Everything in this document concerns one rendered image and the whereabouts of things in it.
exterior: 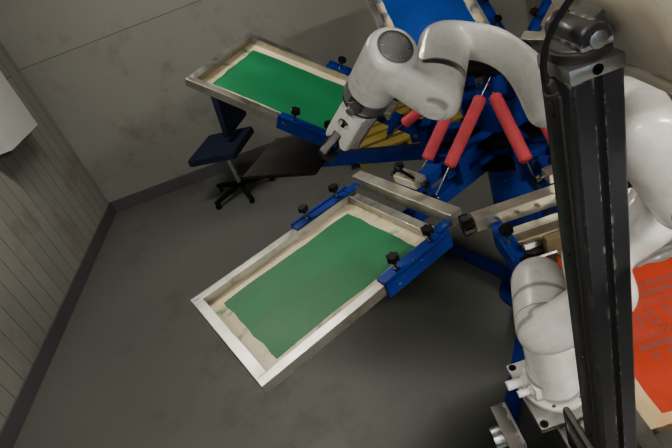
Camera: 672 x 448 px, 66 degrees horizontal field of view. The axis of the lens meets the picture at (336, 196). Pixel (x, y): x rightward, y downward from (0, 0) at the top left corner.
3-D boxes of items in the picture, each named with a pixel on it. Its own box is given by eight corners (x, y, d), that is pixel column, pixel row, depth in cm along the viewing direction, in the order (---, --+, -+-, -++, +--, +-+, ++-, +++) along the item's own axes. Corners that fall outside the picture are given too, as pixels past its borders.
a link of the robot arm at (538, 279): (570, 308, 98) (562, 244, 90) (582, 365, 88) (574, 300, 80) (517, 311, 102) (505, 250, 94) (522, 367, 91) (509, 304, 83)
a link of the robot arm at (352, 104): (371, 124, 75) (365, 132, 77) (404, 87, 78) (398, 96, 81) (331, 91, 75) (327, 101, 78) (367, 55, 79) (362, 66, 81)
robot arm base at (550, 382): (525, 426, 98) (514, 375, 91) (498, 375, 109) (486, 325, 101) (603, 400, 98) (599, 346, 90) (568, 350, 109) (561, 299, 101)
